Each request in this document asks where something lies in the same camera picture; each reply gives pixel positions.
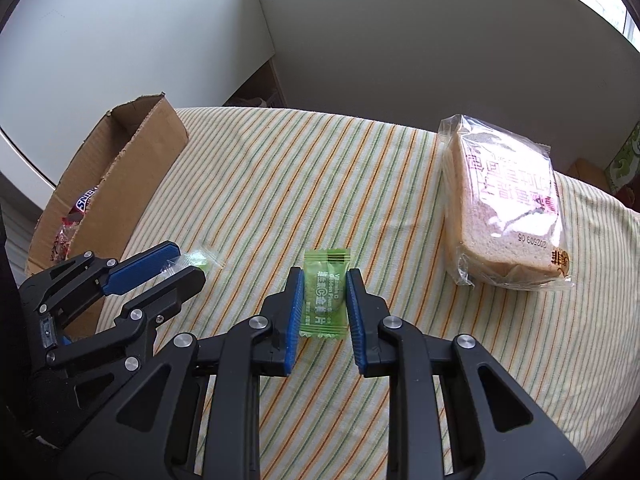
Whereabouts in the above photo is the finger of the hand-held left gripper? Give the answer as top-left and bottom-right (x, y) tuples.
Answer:
(20, 241), (182, 331)
(44, 266), (207, 377)

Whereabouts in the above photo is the dark wooden furniture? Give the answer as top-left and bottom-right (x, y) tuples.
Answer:
(612, 187), (640, 213)

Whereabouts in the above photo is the red patterned snack packet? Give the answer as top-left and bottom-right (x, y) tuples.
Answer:
(50, 212), (83, 263)

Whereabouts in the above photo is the brown box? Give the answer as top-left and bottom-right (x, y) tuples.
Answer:
(570, 157), (612, 192)

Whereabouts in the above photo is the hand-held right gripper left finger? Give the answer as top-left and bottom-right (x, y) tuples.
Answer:
(57, 267), (307, 480)

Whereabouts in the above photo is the clear green candy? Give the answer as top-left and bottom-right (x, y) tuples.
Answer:
(167, 245), (226, 276)

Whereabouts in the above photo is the brown chocolate bar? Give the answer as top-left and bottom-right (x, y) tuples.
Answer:
(70, 185), (101, 216)

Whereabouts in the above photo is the bagged sliced bread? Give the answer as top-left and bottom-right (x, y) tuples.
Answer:
(437, 114), (576, 291)

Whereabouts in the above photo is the cardboard box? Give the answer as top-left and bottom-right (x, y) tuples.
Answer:
(25, 92), (190, 341)

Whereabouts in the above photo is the green printed box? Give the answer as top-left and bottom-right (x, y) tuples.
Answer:
(602, 122), (640, 196)

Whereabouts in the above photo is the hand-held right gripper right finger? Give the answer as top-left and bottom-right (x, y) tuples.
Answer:
(346, 268), (586, 480)

